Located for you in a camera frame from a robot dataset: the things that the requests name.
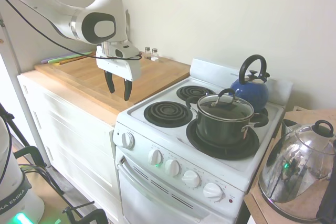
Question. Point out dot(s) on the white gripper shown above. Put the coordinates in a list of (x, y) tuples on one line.
[(118, 68)]

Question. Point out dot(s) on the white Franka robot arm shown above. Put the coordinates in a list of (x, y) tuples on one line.
[(60, 14)]

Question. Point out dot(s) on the dark cooking pot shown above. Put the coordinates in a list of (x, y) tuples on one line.
[(220, 130)]

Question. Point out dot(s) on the large wooden butcher board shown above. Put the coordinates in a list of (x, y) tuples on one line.
[(78, 74)]

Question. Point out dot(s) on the glass pepper shaker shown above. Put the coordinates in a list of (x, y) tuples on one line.
[(147, 53)]

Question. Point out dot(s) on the glass salt shaker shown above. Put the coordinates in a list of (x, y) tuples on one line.
[(155, 55)]

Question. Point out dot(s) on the orange cutting mat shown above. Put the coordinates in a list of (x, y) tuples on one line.
[(76, 59)]

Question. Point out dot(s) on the white stove knob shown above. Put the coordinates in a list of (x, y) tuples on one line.
[(213, 191), (172, 168), (191, 179), (128, 140), (155, 157)]

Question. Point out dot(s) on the black coil burner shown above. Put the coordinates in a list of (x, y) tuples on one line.
[(195, 92), (168, 113), (223, 151), (262, 117)]

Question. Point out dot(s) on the green cutting mat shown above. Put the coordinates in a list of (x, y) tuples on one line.
[(71, 56)]

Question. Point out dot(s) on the white cabinet with drawers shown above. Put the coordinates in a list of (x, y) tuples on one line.
[(78, 142)]

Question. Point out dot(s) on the purple cutting mat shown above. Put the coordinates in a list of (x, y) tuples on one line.
[(45, 61)]

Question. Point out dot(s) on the white pole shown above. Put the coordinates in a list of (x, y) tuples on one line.
[(23, 90)]

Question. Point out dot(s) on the black tripod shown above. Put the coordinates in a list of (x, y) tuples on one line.
[(10, 124)]

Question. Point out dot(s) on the blue stovetop kettle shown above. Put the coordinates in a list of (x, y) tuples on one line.
[(252, 93)]

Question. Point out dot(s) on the white electric stove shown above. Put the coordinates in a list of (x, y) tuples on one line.
[(183, 203)]

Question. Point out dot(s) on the stainless steel electric kettle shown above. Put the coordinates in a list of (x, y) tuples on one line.
[(294, 169)]

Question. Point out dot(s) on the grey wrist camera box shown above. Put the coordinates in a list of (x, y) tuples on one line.
[(124, 51)]

